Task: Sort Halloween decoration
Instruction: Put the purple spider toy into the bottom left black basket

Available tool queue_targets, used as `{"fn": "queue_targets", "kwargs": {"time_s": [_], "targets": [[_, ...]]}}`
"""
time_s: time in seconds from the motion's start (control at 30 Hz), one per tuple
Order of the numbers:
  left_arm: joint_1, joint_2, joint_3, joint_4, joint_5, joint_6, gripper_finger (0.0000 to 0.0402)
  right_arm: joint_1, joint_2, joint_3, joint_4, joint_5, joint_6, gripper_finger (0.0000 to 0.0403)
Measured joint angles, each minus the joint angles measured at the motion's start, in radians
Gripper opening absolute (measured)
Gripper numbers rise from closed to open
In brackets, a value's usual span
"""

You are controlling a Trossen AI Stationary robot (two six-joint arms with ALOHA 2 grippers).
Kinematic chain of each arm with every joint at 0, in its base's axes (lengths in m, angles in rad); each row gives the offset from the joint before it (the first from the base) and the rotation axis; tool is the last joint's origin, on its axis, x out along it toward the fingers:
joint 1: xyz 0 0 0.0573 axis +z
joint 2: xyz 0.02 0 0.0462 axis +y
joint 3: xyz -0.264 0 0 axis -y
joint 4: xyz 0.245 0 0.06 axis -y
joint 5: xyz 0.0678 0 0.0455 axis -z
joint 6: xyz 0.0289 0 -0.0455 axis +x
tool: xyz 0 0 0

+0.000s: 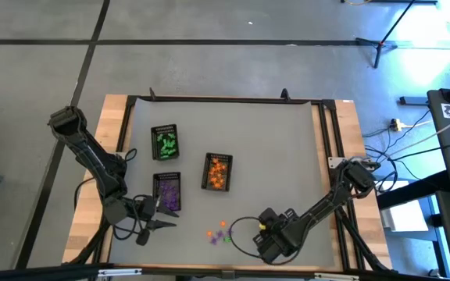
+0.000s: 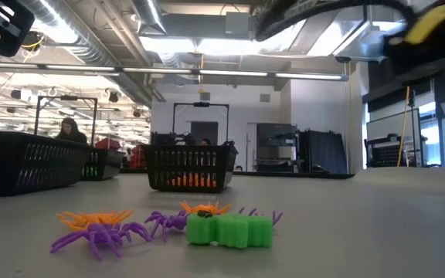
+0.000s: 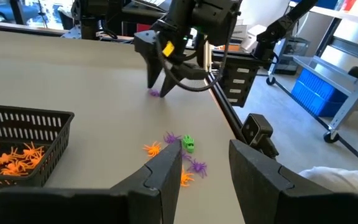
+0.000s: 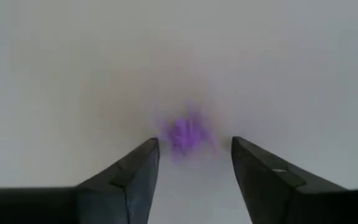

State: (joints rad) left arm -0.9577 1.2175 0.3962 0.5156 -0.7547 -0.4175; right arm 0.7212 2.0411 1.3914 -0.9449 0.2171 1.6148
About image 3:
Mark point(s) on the green foam decoration piece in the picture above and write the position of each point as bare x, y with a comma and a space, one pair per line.
189, 143

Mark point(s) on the silver mounting plate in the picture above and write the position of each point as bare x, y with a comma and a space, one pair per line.
71, 32

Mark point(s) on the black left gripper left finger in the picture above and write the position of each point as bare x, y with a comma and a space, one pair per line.
157, 193

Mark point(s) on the orange plastic spider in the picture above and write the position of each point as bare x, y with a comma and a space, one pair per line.
14, 169
185, 179
152, 149
30, 151
3, 159

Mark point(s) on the black background robot arm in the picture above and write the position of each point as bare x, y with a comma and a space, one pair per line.
278, 28

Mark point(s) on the small grey camera mount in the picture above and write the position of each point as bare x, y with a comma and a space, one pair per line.
256, 130

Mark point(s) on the blue plastic bin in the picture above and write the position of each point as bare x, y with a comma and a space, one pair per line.
312, 93

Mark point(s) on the white cloth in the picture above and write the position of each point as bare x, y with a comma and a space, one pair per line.
337, 180

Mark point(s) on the white cardboard box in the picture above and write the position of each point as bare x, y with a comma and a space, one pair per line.
249, 34

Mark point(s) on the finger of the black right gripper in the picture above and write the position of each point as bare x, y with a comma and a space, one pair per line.
149, 53
188, 72

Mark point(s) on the silver wheeled rack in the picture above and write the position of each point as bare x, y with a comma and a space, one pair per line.
345, 109

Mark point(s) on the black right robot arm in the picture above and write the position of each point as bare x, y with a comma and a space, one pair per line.
89, 15

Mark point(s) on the black unit with white labels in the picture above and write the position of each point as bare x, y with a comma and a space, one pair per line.
249, 87

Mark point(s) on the black plastic slotted basket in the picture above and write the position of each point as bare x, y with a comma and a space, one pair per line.
65, 133

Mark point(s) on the purple plastic spider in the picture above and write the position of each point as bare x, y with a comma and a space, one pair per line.
198, 168
171, 137
154, 92
186, 155

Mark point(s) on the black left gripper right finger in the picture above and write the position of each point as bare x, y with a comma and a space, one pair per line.
256, 193

